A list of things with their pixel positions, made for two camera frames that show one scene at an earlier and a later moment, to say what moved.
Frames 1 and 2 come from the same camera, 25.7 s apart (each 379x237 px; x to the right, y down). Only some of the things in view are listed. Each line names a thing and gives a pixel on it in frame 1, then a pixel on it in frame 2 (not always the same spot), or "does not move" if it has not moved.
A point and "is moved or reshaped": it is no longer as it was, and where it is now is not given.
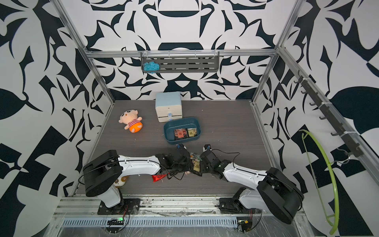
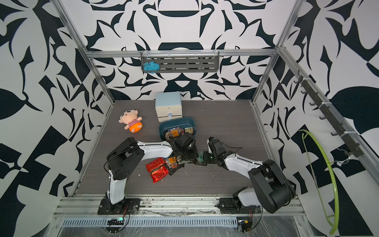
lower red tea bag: x=156 y=177 does not move
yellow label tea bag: x=192 y=132 is moved or reshaped
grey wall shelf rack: x=183 y=61 does not move
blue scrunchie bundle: x=151 y=67 does not move
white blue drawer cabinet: x=168 y=105 does not move
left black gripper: x=188 y=165 -> x=194 y=153
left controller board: x=116 y=221 does not move
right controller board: x=245 y=224 does not move
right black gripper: x=201 y=171 -> x=205 y=160
